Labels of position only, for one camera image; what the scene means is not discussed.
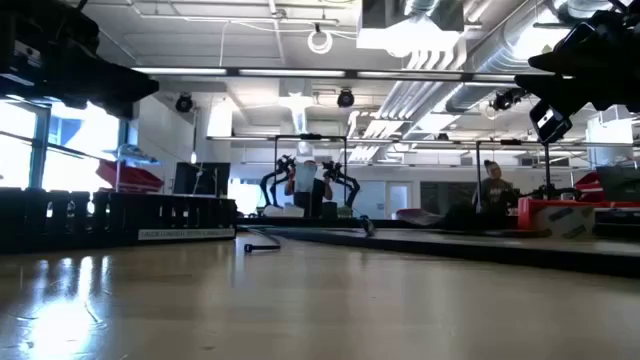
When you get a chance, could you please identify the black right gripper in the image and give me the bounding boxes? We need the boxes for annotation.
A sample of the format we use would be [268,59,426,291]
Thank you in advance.
[514,0,640,147]

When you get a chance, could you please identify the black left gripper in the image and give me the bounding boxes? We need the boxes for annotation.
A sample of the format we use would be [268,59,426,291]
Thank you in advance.
[0,0,161,121]

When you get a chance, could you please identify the red storage bin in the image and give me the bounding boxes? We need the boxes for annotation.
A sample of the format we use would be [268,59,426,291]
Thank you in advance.
[95,159,165,194]
[573,171,602,195]

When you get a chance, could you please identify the black computer monitor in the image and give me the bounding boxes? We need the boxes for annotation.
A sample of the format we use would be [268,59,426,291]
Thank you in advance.
[172,161,232,197]

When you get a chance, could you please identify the dark storage crate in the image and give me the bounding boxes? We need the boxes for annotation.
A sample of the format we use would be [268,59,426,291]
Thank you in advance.
[594,165,640,202]

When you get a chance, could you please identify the person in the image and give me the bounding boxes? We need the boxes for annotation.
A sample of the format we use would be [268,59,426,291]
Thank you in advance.
[471,159,519,222]
[283,158,335,218]

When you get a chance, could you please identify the orange plastic tool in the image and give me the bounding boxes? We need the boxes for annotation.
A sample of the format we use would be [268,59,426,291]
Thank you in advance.
[516,196,640,232]

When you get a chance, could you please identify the clear plastic bag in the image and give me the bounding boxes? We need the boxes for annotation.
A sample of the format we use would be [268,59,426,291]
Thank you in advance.
[531,205,597,241]

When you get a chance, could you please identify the ceiling light strip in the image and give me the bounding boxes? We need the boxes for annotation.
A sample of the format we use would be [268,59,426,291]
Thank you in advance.
[131,66,517,82]

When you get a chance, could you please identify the silver ventilation duct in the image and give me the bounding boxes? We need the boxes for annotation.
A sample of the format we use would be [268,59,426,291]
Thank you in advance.
[443,0,614,114]

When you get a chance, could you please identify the black station frame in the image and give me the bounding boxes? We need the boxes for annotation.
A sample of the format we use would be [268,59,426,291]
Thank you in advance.
[272,132,349,207]
[474,138,553,214]

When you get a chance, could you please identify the white cable coil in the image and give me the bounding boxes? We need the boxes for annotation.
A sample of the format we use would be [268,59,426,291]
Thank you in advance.
[306,28,334,56]

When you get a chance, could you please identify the black aluminium table frame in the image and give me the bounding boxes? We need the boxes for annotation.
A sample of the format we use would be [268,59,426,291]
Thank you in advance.
[235,217,640,279]

